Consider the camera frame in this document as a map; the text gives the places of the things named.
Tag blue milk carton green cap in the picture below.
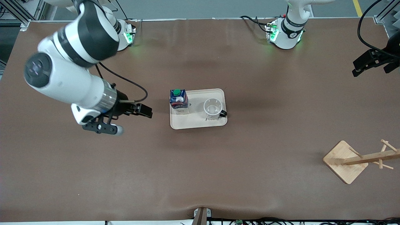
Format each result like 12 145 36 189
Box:
169 89 190 115

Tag white smiley cup black handle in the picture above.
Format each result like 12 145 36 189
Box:
203 98 228 120

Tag cream plastic tray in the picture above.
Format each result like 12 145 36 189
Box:
169 88 228 130

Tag brown table mat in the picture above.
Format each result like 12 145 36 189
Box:
0 18 400 223

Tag wooden mug rack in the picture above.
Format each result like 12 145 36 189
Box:
322 139 400 185

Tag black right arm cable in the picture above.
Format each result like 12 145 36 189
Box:
95 62 148 103

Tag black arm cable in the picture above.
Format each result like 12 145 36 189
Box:
95 62 148 103
357 0 400 60

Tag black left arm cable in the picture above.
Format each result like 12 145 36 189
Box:
357 0 400 60

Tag black right base cable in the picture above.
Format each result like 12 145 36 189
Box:
116 0 138 23

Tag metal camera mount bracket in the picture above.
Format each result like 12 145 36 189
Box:
192 207 212 225

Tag black left base cables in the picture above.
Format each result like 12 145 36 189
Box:
240 15 271 33

